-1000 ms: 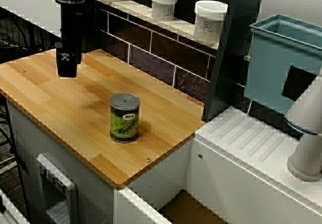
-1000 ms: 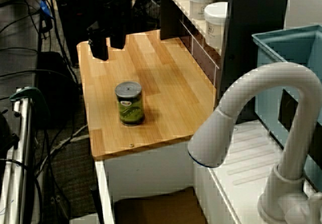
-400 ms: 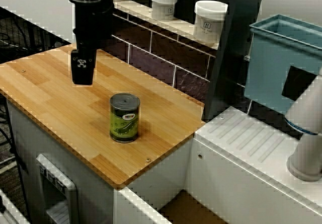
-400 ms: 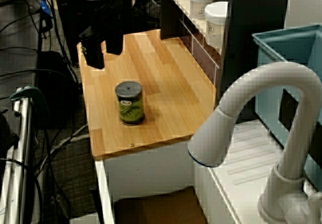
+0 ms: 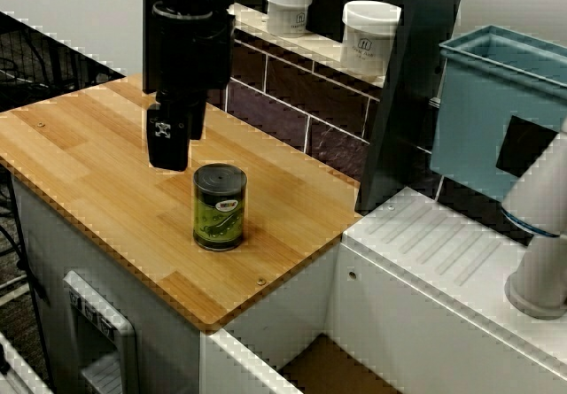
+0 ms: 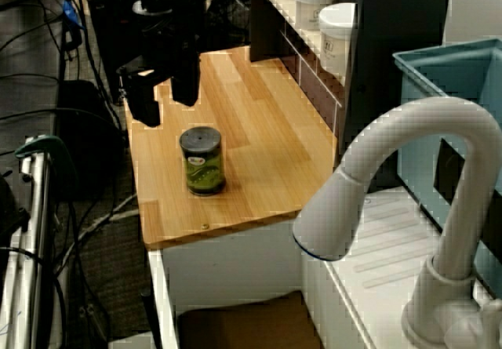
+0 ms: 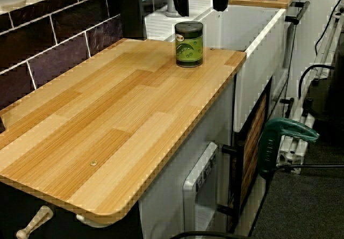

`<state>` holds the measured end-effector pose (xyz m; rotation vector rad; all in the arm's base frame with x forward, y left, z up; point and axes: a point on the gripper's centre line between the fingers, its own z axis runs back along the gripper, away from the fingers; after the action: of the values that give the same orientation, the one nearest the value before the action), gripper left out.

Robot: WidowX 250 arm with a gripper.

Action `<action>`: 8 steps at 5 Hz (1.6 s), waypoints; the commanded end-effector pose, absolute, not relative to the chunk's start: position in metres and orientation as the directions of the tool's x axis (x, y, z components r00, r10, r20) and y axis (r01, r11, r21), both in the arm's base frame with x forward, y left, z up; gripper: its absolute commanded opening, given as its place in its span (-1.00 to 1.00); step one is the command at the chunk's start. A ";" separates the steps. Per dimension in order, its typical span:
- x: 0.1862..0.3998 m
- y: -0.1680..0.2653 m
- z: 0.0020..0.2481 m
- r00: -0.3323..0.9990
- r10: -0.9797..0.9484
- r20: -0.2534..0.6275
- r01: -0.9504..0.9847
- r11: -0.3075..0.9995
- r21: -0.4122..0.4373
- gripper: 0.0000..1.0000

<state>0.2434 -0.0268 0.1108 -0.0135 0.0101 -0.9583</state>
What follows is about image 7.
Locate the green can grey lid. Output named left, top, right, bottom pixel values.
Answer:
left=174, top=21, right=204, bottom=68

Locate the white toy sink unit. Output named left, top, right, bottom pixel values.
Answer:
left=145, top=0, right=287, bottom=132

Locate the dark grey upright panel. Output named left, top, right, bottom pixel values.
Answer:
left=118, top=0, right=148, bottom=40

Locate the white stove cabinet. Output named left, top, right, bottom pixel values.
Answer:
left=268, top=0, right=339, bottom=121

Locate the green clamp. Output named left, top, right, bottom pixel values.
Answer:
left=257, top=117, right=321, bottom=180

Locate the white counter cabinet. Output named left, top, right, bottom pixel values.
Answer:
left=138, top=75, right=236, bottom=239

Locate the grey dispenser panel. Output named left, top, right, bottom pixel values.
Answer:
left=182, top=141, right=219, bottom=239

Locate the dark drawer cabinet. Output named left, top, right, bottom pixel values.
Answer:
left=0, top=179, right=142, bottom=239

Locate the cream drawer knob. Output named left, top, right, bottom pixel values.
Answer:
left=16, top=205, right=53, bottom=239

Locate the black cabinet handle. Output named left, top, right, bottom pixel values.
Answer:
left=278, top=96, right=296, bottom=119
left=284, top=0, right=311, bottom=25

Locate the black curved cable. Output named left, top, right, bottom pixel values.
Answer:
left=297, top=63, right=336, bottom=102

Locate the black frame slatted door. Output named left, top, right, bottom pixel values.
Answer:
left=217, top=76, right=273, bottom=233

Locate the aluminium frame rail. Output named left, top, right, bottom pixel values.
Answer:
left=276, top=4, right=344, bottom=176

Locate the thick black cable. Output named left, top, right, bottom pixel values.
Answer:
left=169, top=230, right=244, bottom=239

